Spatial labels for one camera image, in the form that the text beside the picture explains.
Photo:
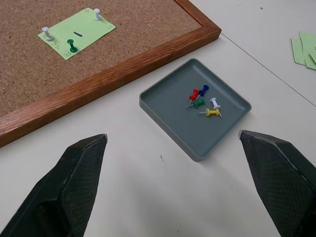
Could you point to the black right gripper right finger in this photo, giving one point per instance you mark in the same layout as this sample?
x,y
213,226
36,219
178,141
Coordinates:
x,y
276,177

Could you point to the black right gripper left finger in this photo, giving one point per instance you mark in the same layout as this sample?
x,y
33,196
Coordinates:
x,y
71,187

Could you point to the yellow pushpin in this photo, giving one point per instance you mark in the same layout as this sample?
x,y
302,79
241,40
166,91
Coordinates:
x,y
212,112

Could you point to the white pushpin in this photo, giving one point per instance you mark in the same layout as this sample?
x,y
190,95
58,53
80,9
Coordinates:
x,y
215,103
47,33
97,14

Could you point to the green pushpin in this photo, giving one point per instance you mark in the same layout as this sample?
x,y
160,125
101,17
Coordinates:
x,y
198,103
72,45

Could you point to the blue pushpin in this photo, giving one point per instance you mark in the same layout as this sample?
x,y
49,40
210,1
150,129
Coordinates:
x,y
204,90

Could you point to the red pushpin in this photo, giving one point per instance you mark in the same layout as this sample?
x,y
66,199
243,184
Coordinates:
x,y
194,94

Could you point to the light green paper note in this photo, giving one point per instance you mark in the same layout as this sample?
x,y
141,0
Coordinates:
x,y
81,34
297,51
308,47
314,57

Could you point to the wood-framed cork board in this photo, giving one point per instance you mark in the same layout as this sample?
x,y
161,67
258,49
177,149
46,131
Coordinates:
x,y
111,49

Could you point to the grey square plastic tray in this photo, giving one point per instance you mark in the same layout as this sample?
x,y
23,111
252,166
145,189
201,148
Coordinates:
x,y
195,116

